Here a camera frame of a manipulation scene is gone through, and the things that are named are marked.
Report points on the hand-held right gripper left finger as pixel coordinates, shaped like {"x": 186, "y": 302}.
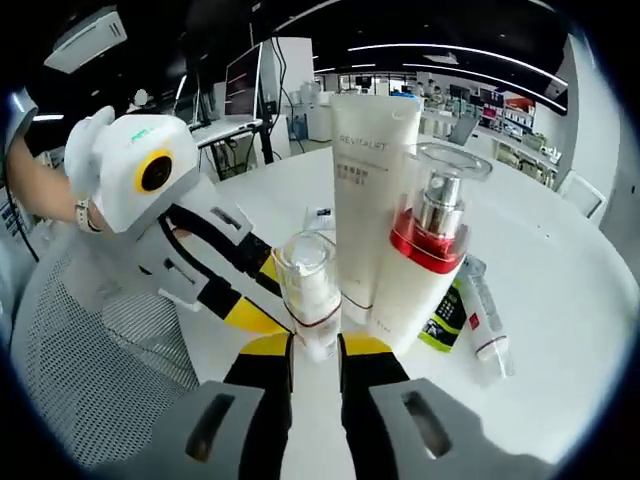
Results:
{"x": 265, "y": 410}

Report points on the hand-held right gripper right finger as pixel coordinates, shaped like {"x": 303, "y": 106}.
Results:
{"x": 365, "y": 415}

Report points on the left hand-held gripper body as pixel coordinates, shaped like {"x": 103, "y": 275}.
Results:
{"x": 120, "y": 160}

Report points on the small white skincare bottle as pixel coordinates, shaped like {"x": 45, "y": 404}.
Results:
{"x": 482, "y": 320}
{"x": 312, "y": 300}

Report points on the red collar skincare pump bottle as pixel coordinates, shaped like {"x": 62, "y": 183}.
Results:
{"x": 415, "y": 300}

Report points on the green black skincare sachet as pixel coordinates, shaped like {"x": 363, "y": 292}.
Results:
{"x": 442, "y": 315}

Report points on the white skincare tube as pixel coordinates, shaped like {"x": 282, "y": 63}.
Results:
{"x": 365, "y": 200}

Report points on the white wristwatch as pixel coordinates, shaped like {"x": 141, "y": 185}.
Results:
{"x": 87, "y": 217}

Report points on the ceiling air conditioner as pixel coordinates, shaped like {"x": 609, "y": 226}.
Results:
{"x": 85, "y": 42}

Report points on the white mesh office chair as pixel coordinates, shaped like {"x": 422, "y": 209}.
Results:
{"x": 100, "y": 350}

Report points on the water jug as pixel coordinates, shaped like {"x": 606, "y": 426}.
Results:
{"x": 296, "y": 129}

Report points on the computer monitor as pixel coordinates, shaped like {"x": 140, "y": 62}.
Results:
{"x": 242, "y": 80}

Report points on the grey office chair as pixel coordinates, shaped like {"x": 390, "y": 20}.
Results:
{"x": 462, "y": 131}

